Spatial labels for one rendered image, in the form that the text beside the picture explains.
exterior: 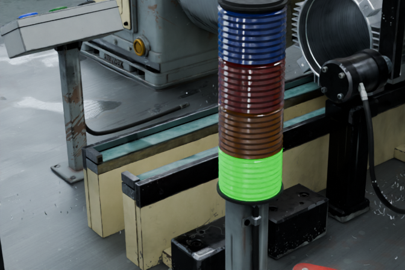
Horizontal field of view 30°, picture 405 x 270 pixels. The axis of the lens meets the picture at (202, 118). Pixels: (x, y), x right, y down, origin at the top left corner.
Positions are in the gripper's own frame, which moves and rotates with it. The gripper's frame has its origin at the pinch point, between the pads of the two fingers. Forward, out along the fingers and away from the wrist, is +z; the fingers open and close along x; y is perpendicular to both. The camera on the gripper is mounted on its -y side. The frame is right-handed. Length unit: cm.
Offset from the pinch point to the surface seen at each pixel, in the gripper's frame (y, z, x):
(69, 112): -6.3, 17.3, 3.4
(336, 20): 38.2, 14.3, -14.4
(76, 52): -4.4, 8.6, -0.8
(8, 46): -13.5, 5.2, 1.9
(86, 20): -2.6, 4.4, -3.5
